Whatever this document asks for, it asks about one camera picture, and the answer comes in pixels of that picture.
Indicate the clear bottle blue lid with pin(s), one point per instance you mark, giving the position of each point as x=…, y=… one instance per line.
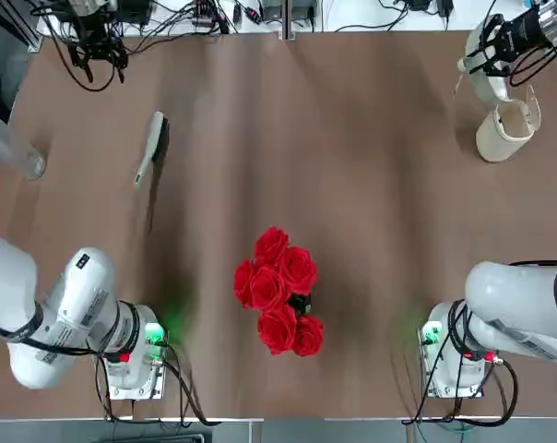
x=15, y=152

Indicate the white brush black bristles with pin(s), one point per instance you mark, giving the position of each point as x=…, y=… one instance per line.
x=149, y=138

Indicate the aluminium corner rail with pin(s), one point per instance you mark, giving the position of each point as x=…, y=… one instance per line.
x=34, y=34

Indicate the black ribbed power supply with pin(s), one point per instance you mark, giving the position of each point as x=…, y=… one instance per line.
x=301, y=9

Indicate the aluminium profile post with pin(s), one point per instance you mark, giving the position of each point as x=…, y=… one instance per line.
x=287, y=20

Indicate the black power adapter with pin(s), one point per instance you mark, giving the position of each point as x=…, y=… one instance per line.
x=417, y=3

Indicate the small beige lidded bin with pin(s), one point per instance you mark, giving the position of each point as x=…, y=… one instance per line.
x=502, y=138

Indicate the black flat docking box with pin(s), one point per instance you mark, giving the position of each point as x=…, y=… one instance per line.
x=135, y=11

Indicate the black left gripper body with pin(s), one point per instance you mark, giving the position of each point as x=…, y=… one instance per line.
x=98, y=39

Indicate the pale grey plastic dustpan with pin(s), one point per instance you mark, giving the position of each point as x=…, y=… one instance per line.
x=490, y=90

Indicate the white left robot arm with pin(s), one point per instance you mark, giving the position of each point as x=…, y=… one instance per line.
x=71, y=318

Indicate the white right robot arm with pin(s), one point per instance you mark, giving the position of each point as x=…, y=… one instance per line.
x=504, y=295

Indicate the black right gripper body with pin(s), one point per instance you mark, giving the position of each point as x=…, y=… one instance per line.
x=520, y=30

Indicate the red rose bouquet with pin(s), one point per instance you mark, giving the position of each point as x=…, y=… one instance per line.
x=274, y=286

